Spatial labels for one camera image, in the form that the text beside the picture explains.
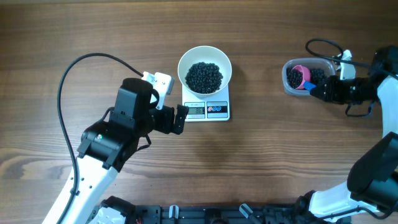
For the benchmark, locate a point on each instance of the white bowl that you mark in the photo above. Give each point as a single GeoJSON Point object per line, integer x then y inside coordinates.
{"type": "Point", "coordinates": [207, 54]}

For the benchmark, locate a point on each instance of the black beans in bowl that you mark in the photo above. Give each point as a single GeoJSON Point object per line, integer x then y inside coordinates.
{"type": "Point", "coordinates": [204, 78]}

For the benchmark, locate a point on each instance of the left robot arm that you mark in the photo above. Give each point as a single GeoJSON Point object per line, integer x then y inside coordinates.
{"type": "Point", "coordinates": [104, 149]}

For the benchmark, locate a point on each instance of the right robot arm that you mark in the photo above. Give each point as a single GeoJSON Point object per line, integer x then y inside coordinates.
{"type": "Point", "coordinates": [371, 185]}

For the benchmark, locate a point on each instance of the clear plastic food container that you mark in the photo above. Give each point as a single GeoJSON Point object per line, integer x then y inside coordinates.
{"type": "Point", "coordinates": [310, 63]}

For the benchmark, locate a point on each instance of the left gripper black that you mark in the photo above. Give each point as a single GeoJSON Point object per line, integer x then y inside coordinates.
{"type": "Point", "coordinates": [167, 126]}

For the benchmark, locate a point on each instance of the pink scoop with blue handle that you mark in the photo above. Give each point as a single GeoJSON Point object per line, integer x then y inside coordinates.
{"type": "Point", "coordinates": [304, 72]}

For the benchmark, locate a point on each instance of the black beans in container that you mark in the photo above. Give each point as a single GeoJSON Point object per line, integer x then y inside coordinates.
{"type": "Point", "coordinates": [293, 80]}

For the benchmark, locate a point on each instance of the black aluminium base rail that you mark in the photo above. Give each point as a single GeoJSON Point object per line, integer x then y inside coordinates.
{"type": "Point", "coordinates": [147, 214]}

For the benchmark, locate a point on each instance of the white digital kitchen scale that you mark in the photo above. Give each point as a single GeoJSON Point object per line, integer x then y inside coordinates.
{"type": "Point", "coordinates": [212, 108]}

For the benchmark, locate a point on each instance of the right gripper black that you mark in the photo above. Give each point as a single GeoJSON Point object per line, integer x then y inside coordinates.
{"type": "Point", "coordinates": [331, 83]}

